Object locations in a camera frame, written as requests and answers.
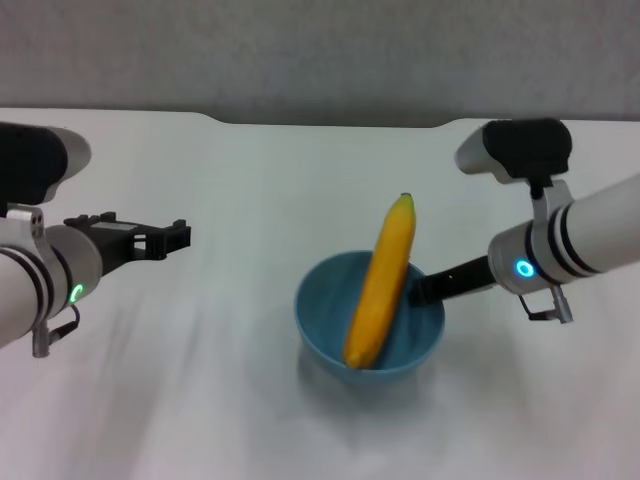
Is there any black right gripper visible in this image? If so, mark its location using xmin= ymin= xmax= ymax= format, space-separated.
xmin=406 ymin=254 xmax=497 ymax=307

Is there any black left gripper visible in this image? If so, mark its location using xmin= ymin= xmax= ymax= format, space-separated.
xmin=62 ymin=211 xmax=193 ymax=282

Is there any yellow banana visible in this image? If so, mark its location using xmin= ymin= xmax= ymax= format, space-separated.
xmin=342 ymin=192 xmax=417 ymax=372

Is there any blue plastic bowl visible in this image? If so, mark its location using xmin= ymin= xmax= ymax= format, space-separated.
xmin=293 ymin=249 xmax=447 ymax=388

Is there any right arm metal cable connector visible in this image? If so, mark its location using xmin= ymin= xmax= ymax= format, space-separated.
xmin=517 ymin=283 xmax=576 ymax=325

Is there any arm metal cable connector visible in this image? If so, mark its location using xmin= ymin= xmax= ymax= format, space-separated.
xmin=30 ymin=303 xmax=82 ymax=359
xmin=517 ymin=283 xmax=576 ymax=325

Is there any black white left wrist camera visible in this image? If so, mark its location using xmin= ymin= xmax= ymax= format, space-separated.
xmin=0 ymin=122 xmax=93 ymax=217

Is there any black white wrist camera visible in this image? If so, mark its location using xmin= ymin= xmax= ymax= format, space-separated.
xmin=453 ymin=118 xmax=573 ymax=187
xmin=0 ymin=122 xmax=93 ymax=217

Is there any left arm metal cable connector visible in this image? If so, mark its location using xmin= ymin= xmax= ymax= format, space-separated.
xmin=30 ymin=303 xmax=82 ymax=359

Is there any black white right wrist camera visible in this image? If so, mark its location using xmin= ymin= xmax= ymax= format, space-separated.
xmin=453 ymin=118 xmax=573 ymax=187

